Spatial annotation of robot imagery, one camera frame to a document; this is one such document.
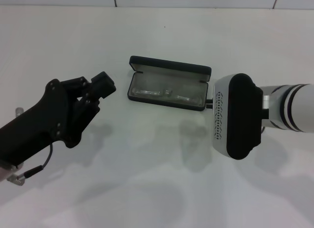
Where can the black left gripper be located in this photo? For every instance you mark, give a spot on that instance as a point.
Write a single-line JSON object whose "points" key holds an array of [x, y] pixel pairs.
{"points": [[36, 134]]}

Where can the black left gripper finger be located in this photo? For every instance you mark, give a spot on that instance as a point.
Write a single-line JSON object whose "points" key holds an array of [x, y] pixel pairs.
{"points": [[103, 79], [108, 90]]}

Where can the clear white glasses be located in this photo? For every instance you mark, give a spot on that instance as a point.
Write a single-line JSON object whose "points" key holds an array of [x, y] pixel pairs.
{"points": [[147, 92]]}

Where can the black glasses case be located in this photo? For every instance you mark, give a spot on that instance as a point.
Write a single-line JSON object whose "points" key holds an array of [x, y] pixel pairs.
{"points": [[171, 66]]}

